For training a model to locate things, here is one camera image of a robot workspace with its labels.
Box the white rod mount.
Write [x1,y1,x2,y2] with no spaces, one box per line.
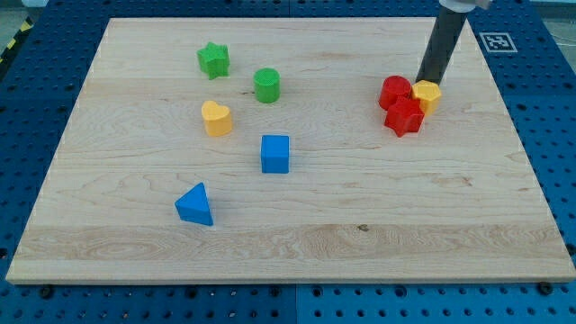
[439,0,491,13]

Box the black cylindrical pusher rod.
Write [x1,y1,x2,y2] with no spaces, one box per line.
[416,6,467,85]

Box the red star block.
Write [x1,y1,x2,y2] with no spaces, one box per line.
[384,97,425,138]

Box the green star block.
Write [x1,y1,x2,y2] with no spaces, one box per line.
[196,42,230,80]

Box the white fiducial marker tag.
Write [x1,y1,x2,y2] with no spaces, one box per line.
[480,31,518,53]

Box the yellow hexagon block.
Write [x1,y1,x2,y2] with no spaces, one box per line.
[410,80,442,116]

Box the red cylinder block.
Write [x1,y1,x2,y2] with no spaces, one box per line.
[378,75,411,111]

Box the green cylinder block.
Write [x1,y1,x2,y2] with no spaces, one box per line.
[253,67,281,104]

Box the blue cube block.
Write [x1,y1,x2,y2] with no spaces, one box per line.
[260,135,290,174]

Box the yellow heart block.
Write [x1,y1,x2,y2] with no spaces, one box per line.
[202,101,233,137]

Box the light wooden board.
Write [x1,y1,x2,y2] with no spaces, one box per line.
[6,18,575,285]

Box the blue triangle block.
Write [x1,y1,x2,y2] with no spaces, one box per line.
[175,183,213,226]

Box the yellow black hazard tape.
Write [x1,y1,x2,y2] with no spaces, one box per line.
[1,16,34,66]

